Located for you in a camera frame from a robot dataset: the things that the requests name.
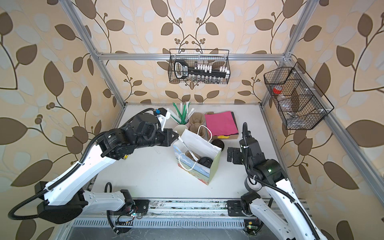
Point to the black plastic cup lid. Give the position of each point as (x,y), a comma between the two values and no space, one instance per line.
(206,161)

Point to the stack of paper cups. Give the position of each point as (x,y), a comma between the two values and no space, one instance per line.
(179,129)

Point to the black wire basket rear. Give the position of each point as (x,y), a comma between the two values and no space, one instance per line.
(215,57)

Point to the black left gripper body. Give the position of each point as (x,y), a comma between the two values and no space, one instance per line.
(155,137)

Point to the black handheld tool in basket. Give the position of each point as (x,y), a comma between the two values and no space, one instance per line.
(197,71)

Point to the red capped clear bottle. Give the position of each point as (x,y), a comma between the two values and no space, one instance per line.
(278,92)

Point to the grey tape roll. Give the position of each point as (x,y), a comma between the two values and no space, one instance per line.
(252,185)

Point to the black wire basket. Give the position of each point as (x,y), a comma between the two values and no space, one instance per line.
(215,57)
(306,103)

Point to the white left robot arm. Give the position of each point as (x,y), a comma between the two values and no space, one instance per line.
(63,199)

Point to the green white paper gift bag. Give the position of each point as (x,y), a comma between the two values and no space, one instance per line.
(201,147)

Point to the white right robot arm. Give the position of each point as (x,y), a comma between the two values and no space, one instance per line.
(271,197)

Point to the magenta paper napkin stack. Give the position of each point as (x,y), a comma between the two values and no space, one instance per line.
(221,123)

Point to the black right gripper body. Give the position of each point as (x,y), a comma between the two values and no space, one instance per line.
(237,157)

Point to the white straw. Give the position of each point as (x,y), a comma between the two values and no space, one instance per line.
(174,116)
(189,150)

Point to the single brown pulp cup carrier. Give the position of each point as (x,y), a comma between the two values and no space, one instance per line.
(190,157)

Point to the black wire basket right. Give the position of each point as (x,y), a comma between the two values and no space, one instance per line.
(306,103)

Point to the green wrapped straw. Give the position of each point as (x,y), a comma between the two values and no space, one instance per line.
(182,112)

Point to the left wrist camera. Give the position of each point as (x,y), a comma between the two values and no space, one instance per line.
(163,115)

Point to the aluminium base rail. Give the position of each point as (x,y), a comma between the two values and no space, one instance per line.
(189,208)

